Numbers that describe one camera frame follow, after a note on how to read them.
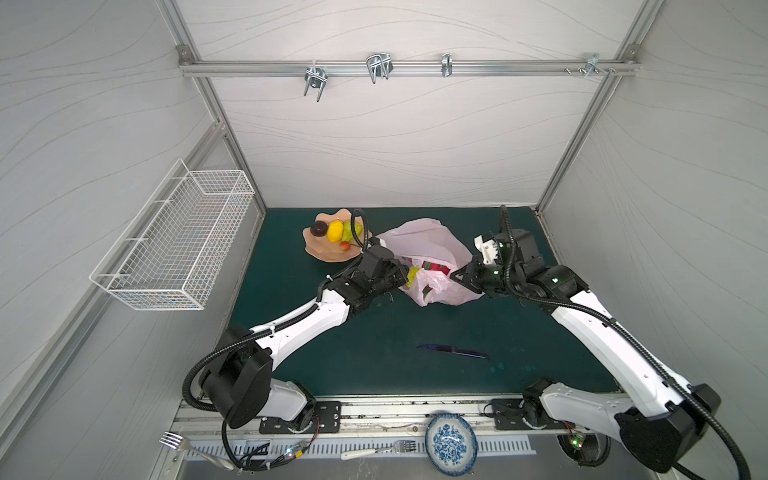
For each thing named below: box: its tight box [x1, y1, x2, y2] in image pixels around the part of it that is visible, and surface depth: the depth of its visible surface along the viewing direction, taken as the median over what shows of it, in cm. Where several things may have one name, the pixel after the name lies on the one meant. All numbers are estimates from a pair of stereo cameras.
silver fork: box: [158, 431, 234, 471], surface depth 70 cm
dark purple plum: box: [310, 220, 328, 237], surface depth 109 cm
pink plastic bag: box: [376, 218, 485, 307], surface depth 79 cm
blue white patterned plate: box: [425, 413, 479, 477], surface depth 70 cm
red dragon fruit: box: [422, 260, 451, 275], surface depth 78 cm
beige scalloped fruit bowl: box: [302, 209, 363, 262], surface depth 109 cm
